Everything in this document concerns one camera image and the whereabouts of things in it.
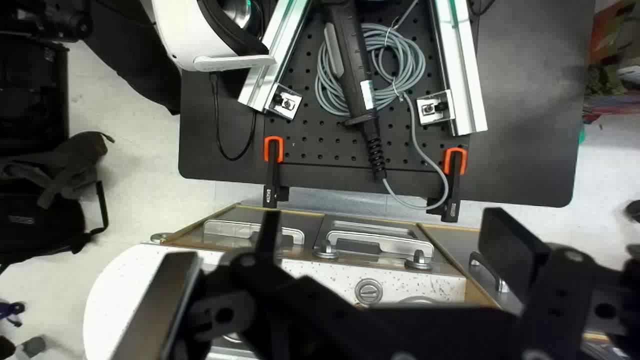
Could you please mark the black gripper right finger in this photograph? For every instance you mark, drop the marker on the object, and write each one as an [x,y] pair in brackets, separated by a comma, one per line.
[567,301]

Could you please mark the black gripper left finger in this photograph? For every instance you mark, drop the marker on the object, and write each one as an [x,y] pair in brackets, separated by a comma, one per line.
[267,313]

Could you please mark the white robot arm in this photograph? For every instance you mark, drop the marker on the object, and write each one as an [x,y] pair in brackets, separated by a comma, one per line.
[180,32]

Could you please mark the wooden toy kitchen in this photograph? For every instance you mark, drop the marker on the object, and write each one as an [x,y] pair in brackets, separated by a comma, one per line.
[400,282]

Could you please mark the orange and black bar clamp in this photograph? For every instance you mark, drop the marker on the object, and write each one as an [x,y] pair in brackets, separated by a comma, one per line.
[453,162]
[273,150]

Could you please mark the black perforated breadboard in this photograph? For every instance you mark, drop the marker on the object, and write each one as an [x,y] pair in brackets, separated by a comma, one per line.
[312,142]

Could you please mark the cluttered shelf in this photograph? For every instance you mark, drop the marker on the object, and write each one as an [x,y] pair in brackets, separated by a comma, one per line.
[611,72]

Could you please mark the black and grey backpack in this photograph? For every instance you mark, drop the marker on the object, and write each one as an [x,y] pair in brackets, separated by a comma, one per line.
[47,212]

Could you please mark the black crate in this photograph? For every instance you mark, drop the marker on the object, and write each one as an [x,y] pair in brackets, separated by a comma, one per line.
[31,86]

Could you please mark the silver corner bracket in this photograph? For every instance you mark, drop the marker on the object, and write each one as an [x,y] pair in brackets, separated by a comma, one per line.
[432,109]
[287,103]

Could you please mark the aluminium profile rail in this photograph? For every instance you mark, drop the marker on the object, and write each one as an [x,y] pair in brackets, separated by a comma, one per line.
[460,67]
[283,41]

